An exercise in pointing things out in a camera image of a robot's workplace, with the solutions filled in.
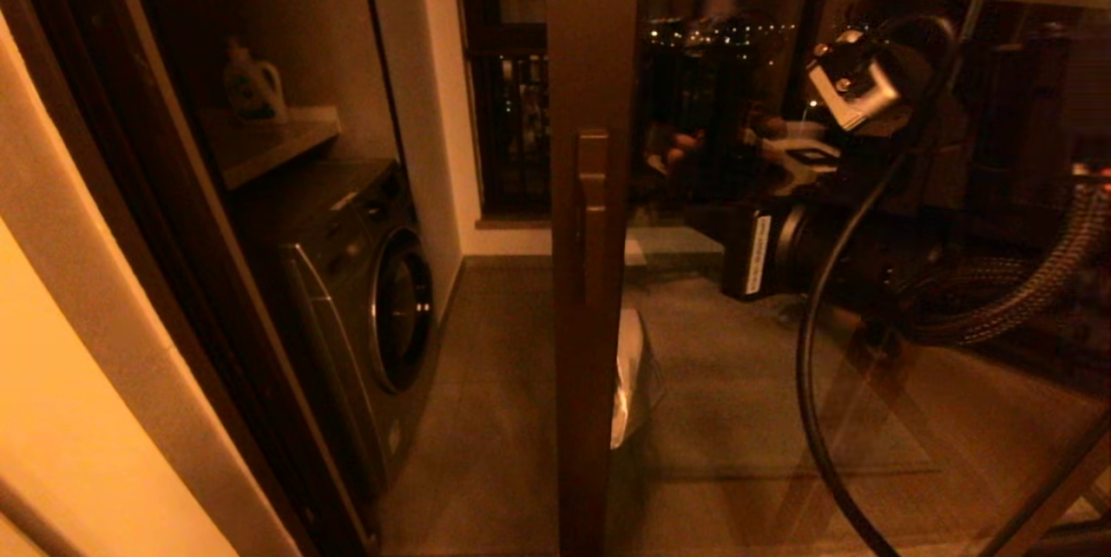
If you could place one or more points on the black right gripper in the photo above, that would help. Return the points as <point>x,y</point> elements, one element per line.
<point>753,253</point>

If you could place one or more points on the brown framed sliding glass door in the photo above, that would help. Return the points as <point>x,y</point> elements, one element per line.
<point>590,409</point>

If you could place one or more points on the stone window sill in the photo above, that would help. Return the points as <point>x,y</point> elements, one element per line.
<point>512,223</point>

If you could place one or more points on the glass window with wooden frame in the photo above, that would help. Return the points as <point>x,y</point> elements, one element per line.
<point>1059,488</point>

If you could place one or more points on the grey front-load washing machine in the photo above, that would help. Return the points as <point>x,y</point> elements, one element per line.
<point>347,297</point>

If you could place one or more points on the white detergent jug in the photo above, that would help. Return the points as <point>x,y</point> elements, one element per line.
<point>252,87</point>

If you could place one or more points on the wooden wall shelf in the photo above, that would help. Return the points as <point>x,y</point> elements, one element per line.
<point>260,147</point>

